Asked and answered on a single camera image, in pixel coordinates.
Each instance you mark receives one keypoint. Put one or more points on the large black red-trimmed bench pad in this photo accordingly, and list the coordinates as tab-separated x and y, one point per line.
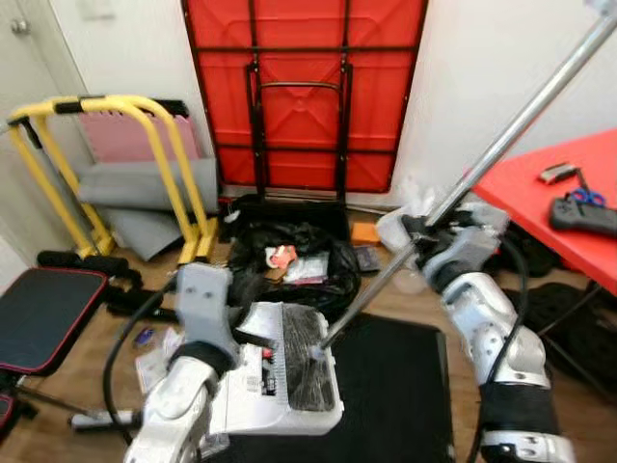
48	318

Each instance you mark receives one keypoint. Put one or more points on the silver metal clip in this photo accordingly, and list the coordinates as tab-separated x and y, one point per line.
561	175

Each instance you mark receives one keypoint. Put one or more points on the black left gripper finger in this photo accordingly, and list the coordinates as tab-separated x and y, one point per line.
258	339

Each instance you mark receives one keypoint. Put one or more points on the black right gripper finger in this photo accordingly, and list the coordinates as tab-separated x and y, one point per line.
415	231

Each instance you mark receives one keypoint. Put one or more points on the black plastic bin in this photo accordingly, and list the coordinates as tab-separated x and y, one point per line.
289	207

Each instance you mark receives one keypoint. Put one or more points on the black weight plate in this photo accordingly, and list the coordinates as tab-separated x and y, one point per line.
554	307
596	352

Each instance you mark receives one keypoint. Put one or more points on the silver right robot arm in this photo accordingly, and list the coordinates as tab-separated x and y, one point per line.
501	338

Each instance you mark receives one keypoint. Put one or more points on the small orange box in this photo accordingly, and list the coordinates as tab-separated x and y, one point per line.
364	232

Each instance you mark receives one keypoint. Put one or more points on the long black foam roller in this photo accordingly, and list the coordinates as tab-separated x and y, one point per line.
82	262

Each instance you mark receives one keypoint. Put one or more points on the white plastic dustpan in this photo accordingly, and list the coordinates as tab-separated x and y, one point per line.
241	395

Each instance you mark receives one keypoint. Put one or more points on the short black foam roller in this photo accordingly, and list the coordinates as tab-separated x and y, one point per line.
140	301

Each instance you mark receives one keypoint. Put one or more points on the yellow metal exercise frame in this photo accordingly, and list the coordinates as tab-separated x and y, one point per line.
135	101

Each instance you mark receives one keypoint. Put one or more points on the grey door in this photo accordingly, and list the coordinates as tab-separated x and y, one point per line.
29	145

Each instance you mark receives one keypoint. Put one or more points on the black bin bag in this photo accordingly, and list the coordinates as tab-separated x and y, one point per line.
251	251

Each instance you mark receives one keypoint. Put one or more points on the small blue object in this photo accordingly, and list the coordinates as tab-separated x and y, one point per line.
143	338

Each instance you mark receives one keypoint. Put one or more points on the black handheld controller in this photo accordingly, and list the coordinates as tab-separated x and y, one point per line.
583	220

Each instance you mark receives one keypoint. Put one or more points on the black floor mat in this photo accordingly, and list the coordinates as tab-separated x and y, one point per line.
395	386

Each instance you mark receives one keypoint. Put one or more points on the folded red table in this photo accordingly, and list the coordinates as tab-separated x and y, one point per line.
299	96

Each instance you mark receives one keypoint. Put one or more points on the small black red-trimmed bench pad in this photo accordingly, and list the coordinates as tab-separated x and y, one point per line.
5	410

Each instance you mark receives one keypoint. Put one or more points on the white card package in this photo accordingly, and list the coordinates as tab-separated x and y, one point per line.
154	371

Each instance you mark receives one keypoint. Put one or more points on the pink foam mat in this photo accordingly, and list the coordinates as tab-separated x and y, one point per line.
135	140

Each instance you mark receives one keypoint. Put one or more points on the metal pole white grip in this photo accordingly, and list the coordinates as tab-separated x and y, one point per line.
101	422

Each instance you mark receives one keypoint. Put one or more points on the red table black legs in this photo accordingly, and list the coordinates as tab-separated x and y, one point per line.
511	193

